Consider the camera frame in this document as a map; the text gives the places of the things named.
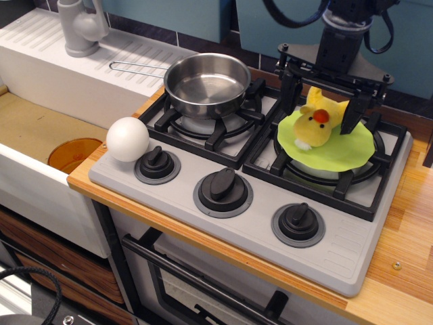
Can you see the light green plate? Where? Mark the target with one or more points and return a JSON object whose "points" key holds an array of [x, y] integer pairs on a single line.
{"points": [[340, 153]]}

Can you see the black stove knob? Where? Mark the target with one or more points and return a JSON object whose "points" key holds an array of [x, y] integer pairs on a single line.
{"points": [[157, 167], [223, 194], [298, 225]]}

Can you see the black left stove knob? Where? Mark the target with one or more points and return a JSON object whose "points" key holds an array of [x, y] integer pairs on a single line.
{"points": [[157, 167]]}

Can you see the stainless steel pan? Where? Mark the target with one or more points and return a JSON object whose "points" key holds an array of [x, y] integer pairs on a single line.
{"points": [[201, 86]]}

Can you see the black right stove knob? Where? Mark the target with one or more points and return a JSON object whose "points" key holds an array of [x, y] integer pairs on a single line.
{"points": [[298, 225]]}

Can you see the white egg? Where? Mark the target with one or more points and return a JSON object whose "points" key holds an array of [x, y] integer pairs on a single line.
{"points": [[127, 139]]}

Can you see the black left burner grate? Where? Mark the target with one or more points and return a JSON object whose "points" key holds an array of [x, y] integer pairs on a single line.
{"points": [[189, 132]]}

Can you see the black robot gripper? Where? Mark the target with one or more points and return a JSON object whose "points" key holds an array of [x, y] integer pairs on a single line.
{"points": [[334, 64]]}

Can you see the wooden drawer front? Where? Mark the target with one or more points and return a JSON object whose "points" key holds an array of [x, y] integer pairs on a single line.
{"points": [[87, 280]]}

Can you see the yellow stuffed duck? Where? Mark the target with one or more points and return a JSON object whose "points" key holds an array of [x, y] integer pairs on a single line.
{"points": [[318, 118]]}

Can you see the grey toy stove top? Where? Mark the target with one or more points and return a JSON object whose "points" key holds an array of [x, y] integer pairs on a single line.
{"points": [[339, 261]]}

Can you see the grey toy faucet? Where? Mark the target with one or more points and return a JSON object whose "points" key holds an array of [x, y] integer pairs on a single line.
{"points": [[82, 30]]}

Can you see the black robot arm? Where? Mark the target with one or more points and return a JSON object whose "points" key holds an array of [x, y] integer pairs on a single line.
{"points": [[352, 18]]}

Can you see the black oven door handle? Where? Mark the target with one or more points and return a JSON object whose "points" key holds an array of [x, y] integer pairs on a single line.
{"points": [[163, 268]]}

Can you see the black middle stove knob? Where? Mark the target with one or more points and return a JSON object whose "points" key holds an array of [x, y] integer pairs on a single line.
{"points": [[223, 194]]}

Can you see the white toy sink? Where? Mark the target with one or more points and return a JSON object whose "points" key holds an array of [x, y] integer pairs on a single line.
{"points": [[48, 98]]}

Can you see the toy oven door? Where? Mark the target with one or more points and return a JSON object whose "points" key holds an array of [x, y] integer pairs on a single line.
{"points": [[254, 290]]}

